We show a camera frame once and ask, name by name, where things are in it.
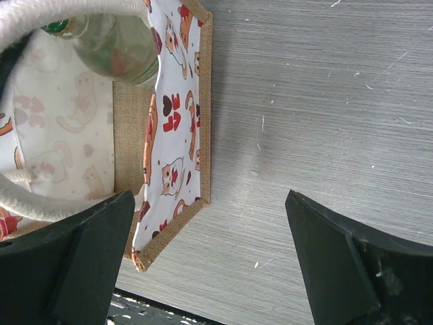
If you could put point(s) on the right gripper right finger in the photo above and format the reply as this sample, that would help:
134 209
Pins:
356 274

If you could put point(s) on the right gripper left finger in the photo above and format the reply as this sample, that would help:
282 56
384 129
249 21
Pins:
65 273

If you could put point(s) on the cat print canvas bag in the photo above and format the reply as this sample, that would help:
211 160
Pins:
71 138

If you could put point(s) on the clear bottle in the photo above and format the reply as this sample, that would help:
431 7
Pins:
119 47

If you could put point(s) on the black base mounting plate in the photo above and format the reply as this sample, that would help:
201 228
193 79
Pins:
129 308

